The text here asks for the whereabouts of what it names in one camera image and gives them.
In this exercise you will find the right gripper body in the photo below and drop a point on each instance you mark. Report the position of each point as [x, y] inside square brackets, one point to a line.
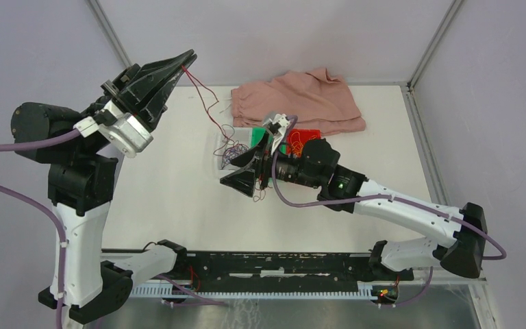
[263, 166]

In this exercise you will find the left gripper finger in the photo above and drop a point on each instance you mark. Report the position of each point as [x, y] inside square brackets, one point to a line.
[144, 90]
[162, 75]

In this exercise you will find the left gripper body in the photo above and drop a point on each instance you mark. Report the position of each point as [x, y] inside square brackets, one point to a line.
[120, 84]

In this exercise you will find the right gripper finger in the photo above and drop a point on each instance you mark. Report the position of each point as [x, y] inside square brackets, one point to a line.
[253, 158]
[241, 180]

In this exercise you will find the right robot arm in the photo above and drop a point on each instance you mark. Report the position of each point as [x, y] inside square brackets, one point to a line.
[451, 237]

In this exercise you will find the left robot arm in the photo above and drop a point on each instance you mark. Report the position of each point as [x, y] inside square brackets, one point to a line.
[81, 181]

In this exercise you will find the white plastic bin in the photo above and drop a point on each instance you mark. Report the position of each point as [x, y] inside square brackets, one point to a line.
[228, 144]

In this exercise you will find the green plastic bin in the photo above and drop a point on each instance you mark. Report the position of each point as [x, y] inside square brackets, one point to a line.
[258, 133]

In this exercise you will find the red plastic bin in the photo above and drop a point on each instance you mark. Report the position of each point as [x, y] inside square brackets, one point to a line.
[297, 139]

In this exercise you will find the pink cloth shorts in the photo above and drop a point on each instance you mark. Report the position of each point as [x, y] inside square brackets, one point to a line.
[320, 101]

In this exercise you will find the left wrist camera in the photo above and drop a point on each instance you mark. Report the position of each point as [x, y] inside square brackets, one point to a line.
[127, 133]

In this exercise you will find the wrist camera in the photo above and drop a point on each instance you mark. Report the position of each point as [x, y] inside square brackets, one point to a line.
[127, 133]
[279, 126]

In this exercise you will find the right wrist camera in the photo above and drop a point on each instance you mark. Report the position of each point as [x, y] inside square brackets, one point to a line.
[279, 126]

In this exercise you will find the white cable duct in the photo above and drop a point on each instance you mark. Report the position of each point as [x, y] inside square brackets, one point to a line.
[159, 289]

